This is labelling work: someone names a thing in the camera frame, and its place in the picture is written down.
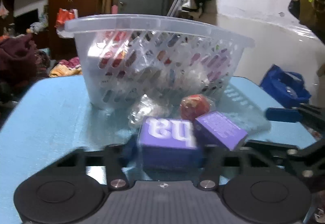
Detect yellow orange blanket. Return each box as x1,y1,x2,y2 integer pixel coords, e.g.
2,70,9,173
49,57,83,78

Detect red round wrapped item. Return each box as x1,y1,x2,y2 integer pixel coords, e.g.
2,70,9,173
180,94,212,122

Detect white perforated plastic basket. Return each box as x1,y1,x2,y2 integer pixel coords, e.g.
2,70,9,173
64,14,255,109

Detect purple box white letters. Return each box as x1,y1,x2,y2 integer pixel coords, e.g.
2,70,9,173
138,117,202,171

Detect clear wrapped white pack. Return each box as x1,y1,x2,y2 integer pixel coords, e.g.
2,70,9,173
128,94,171,129

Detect small purple box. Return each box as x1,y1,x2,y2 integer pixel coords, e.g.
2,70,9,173
193,111,247,151

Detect maroon clothes pile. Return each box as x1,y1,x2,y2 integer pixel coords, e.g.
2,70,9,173
1,34,50,86

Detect red white hanging plastic bag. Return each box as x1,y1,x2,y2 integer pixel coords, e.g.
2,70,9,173
55,8,78,39

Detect blue shopping bag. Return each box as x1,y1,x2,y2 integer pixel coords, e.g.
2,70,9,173
260,64,311,108

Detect aluminium crutches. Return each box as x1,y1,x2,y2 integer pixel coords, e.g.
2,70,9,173
166,0,183,17

